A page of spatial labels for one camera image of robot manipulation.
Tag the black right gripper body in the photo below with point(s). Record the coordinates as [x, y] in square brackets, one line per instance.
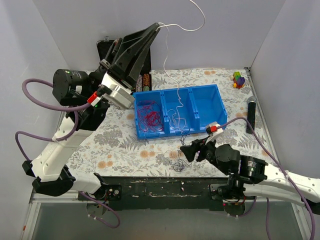
[200, 149]

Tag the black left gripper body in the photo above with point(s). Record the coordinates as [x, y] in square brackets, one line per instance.
[120, 75]

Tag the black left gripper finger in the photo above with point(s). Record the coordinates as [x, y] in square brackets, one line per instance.
[131, 54]
[109, 63]

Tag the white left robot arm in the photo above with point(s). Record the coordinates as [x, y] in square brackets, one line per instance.
[85, 99]

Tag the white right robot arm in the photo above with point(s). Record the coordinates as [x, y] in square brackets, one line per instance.
[252, 177]

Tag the black poker chip case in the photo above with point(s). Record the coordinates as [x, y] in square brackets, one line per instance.
[144, 82]

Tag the blue three-compartment plastic bin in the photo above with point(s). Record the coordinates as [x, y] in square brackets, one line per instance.
[177, 111]

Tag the black handheld microphone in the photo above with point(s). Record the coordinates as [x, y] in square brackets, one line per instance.
[251, 114]

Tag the floral patterned table mat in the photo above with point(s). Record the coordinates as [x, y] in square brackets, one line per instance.
[114, 150]

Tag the colourful toy block train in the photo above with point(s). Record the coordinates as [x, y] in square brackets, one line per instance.
[238, 80]

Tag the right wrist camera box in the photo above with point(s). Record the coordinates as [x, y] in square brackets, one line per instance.
[213, 130]

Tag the black metal base rail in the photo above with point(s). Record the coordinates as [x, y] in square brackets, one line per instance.
[160, 193]

